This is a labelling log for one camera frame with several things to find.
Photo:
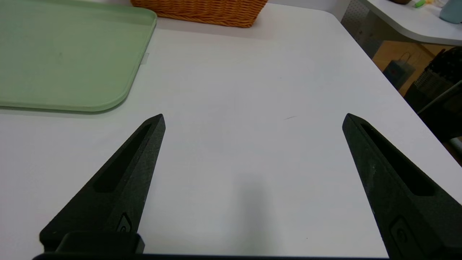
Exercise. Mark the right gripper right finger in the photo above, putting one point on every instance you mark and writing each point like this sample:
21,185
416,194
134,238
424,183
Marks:
408,209

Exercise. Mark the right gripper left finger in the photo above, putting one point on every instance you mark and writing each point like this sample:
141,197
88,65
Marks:
108,202

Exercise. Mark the orange wicker basket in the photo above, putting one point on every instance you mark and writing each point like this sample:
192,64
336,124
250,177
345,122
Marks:
202,12

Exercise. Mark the black mesh office chair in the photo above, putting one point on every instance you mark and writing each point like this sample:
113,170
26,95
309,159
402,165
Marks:
438,90

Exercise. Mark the blue paper shopping bag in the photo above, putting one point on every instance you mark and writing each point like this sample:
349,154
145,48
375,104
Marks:
399,72

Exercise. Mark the light green plastic tray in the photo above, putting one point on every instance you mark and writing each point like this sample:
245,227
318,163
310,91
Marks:
65,57

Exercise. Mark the white side table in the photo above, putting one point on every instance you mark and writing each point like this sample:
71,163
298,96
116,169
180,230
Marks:
408,21

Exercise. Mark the light blue container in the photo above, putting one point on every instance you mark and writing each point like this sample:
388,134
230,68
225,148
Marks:
451,11

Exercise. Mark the small green item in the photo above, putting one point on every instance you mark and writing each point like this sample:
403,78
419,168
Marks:
419,3

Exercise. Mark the brown plush item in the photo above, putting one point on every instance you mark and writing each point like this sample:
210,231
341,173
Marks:
400,1

